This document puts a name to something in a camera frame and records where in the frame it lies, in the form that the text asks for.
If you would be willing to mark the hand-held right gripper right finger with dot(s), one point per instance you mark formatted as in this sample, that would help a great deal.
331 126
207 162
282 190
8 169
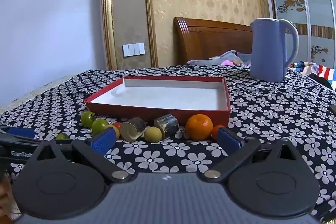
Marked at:
228 139

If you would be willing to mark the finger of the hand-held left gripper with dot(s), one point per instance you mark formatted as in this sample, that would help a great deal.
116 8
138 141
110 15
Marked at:
21 132

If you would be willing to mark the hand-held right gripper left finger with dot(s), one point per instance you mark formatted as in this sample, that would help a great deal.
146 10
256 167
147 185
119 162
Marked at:
103 140

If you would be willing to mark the green tomato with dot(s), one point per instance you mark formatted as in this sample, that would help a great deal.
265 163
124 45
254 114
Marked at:
88 119
99 126

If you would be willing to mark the yellow fruit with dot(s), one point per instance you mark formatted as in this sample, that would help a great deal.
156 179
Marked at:
117 132

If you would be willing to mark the small orange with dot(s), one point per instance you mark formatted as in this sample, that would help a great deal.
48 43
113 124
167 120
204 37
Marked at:
215 131

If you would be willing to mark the red cherry tomato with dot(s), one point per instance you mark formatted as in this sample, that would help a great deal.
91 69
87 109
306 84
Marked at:
117 124

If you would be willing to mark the metallic cylinder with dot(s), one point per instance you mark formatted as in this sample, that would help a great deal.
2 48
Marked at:
132 130

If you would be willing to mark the large orange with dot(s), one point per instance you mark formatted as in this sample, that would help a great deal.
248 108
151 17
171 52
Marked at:
199 127

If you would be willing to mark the small green fruit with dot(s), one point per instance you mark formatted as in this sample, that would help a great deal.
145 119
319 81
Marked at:
62 136

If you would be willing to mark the red cardboard box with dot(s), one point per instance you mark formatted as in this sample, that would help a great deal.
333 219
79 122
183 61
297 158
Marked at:
157 111

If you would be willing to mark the grey metallic object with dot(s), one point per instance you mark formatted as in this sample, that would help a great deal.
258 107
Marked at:
166 123

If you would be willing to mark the black floral tablecloth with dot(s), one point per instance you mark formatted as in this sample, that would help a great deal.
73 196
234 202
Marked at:
262 113

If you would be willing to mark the pile of clothes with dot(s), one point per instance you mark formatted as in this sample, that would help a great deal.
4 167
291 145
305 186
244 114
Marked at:
227 63

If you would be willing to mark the grey pillow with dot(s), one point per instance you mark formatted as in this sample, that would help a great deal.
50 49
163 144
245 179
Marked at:
210 60

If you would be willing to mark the blue electric kettle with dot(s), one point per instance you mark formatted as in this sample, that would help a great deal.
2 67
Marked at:
267 56

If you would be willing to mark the wooden bed headboard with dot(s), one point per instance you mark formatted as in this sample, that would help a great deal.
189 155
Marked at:
210 40

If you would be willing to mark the dark object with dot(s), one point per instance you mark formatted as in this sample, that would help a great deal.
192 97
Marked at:
332 108

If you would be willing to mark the dark cloth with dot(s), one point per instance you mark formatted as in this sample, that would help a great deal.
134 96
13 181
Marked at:
321 81

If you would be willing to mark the striped cloth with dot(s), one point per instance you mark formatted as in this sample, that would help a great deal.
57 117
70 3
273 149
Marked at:
324 72

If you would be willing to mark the wardrobe with patterned glass doors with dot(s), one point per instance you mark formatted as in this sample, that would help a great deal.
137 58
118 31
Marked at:
315 16

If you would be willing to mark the white wall switch panel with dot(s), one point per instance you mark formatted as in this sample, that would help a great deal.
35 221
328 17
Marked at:
134 49

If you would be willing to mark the gold wall frame moulding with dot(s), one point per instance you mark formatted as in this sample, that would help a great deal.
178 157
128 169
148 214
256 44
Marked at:
151 16

